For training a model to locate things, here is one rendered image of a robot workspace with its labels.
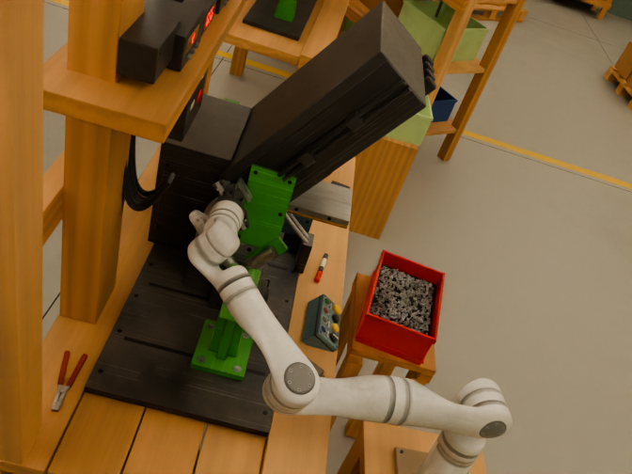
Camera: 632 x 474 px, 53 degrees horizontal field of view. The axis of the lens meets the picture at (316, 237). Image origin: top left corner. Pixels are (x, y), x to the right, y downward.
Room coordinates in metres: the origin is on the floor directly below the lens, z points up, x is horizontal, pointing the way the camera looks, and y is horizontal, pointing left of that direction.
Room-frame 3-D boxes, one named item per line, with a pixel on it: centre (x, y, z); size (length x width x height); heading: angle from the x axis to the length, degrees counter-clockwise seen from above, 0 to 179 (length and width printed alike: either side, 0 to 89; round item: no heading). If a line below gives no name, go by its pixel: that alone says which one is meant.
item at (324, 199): (1.47, 0.13, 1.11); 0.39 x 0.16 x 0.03; 96
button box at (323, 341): (1.22, -0.10, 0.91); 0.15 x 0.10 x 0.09; 6
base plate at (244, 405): (1.38, 0.22, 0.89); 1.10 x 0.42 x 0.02; 6
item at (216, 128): (1.47, 0.37, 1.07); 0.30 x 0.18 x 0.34; 6
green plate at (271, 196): (1.31, 0.15, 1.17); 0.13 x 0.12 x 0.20; 6
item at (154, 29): (1.07, 0.41, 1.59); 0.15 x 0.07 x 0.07; 6
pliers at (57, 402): (0.82, 0.41, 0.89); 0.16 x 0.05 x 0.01; 12
